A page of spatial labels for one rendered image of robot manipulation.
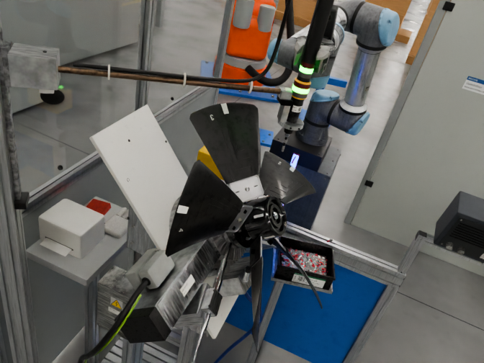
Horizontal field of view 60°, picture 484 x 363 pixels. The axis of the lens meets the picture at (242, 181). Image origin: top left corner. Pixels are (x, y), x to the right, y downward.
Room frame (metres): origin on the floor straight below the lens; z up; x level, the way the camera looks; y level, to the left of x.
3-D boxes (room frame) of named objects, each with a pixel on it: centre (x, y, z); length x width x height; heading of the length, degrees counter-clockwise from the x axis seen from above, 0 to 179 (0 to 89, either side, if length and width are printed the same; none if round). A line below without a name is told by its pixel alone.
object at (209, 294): (0.72, 0.00, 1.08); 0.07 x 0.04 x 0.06; 177
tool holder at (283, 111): (1.05, -0.08, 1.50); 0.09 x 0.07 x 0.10; 111
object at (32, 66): (0.83, 0.49, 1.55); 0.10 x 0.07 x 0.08; 111
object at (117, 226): (1.15, 0.39, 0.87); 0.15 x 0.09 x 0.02; 166
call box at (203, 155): (1.47, 0.11, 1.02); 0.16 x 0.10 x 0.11; 76
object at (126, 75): (0.94, 0.20, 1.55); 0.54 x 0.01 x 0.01; 111
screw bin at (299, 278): (1.20, -0.30, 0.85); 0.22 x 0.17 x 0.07; 91
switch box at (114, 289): (0.91, 0.29, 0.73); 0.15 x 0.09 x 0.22; 76
